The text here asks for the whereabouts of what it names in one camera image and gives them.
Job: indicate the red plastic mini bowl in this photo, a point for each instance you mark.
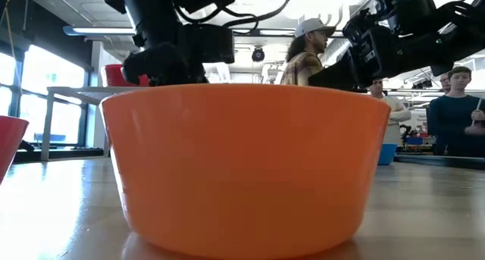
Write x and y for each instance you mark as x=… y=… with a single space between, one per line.
x=11 y=146
x=113 y=76

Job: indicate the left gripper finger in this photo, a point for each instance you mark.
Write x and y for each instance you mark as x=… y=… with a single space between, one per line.
x=178 y=70
x=140 y=68

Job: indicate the person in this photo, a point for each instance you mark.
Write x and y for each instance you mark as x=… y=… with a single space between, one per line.
x=445 y=83
x=303 y=68
x=451 y=116
x=396 y=116

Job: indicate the blue plastic mini bowl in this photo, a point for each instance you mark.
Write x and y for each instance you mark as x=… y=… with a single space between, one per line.
x=387 y=154

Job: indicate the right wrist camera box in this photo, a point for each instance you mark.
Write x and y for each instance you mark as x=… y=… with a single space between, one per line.
x=409 y=10

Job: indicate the black round hanging device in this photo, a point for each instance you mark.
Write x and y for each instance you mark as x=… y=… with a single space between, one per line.
x=258 y=55

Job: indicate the grey tablet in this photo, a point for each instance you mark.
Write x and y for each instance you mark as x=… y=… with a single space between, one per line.
x=476 y=112

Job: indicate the blue storage box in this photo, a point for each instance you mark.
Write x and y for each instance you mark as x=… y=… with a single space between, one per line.
x=413 y=141

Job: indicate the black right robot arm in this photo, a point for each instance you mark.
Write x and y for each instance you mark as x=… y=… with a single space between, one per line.
x=454 y=40

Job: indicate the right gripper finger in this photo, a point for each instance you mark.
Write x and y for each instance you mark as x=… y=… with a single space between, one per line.
x=343 y=74

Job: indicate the orange plastic mini bowl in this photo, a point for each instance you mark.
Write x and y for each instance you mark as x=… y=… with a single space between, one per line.
x=242 y=169

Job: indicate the long ceiling light bar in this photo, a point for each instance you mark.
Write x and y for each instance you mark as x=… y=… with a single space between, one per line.
x=98 y=30

